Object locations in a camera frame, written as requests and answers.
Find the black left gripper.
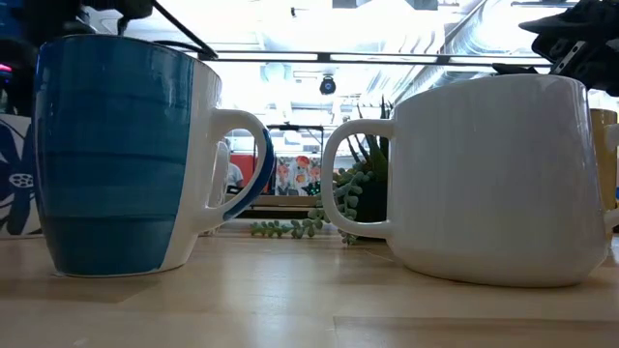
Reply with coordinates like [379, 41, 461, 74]
[13, 0, 154, 36]

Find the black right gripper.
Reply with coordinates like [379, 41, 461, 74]
[491, 0, 619, 97]

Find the yellow mug white handle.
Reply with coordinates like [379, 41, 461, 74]
[588, 108, 619, 234]

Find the blue mug with white stripe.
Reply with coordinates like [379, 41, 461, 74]
[32, 33, 277, 279]

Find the white mug blue floral print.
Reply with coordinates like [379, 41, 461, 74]
[0, 113, 44, 238]

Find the black computer monitor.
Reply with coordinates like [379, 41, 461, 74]
[0, 0, 28, 81]

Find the white mug olive green interior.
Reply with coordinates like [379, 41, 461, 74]
[320, 72, 609, 289]

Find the person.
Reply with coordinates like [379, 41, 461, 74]
[225, 161, 246, 190]

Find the floral patterned cloth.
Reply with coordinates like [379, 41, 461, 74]
[274, 154, 323, 197]

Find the black metal wooden mug rack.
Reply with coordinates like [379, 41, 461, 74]
[236, 124, 326, 221]

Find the artificial succulent plant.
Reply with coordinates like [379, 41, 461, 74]
[249, 95, 394, 247]

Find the black aluminium table frame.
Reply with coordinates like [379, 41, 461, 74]
[149, 0, 555, 67]

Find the black round camera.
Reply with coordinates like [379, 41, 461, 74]
[318, 74, 338, 97]

